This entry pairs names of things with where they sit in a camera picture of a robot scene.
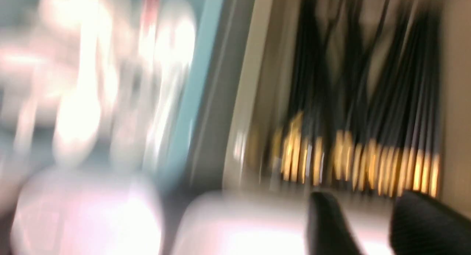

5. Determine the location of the teal plastic bin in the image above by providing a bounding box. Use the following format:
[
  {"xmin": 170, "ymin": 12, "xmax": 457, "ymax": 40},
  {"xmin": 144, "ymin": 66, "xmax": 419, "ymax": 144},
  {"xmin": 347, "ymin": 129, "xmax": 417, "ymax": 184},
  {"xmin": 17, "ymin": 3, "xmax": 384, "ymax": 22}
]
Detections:
[{"xmin": 156, "ymin": 0, "xmax": 224, "ymax": 192}]

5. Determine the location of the small white bowl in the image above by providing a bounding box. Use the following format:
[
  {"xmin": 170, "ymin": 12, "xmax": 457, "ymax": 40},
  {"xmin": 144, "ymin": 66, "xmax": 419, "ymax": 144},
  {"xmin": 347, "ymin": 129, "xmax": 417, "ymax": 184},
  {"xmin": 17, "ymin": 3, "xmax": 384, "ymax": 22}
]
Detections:
[
  {"xmin": 170, "ymin": 191, "xmax": 393, "ymax": 255},
  {"xmin": 10, "ymin": 170, "xmax": 164, "ymax": 255}
]

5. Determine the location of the black chopsticks bundle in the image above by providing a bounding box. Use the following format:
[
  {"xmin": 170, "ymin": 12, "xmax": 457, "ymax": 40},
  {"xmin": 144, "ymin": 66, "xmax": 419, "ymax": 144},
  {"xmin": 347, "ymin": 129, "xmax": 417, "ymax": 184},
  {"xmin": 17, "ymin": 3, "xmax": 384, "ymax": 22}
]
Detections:
[{"xmin": 263, "ymin": 0, "xmax": 442, "ymax": 198}]

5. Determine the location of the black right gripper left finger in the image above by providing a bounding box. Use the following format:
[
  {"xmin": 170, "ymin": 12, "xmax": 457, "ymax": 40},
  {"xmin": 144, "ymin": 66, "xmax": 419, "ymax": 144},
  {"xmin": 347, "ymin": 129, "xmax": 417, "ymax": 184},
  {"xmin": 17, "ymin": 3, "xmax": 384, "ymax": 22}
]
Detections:
[{"xmin": 308, "ymin": 191, "xmax": 362, "ymax": 255}]

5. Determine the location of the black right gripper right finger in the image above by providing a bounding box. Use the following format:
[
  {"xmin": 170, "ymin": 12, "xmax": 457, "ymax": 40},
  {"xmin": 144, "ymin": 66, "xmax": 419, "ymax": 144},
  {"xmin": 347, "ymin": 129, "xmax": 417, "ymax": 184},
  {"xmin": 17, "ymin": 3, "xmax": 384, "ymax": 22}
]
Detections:
[{"xmin": 390, "ymin": 190, "xmax": 471, "ymax": 255}]

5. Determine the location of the brown plastic bin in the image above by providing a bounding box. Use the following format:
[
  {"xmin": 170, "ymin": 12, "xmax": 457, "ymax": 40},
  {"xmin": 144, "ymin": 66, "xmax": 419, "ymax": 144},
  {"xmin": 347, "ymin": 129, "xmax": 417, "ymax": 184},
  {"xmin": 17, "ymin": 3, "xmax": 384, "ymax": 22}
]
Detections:
[{"xmin": 222, "ymin": 0, "xmax": 471, "ymax": 217}]

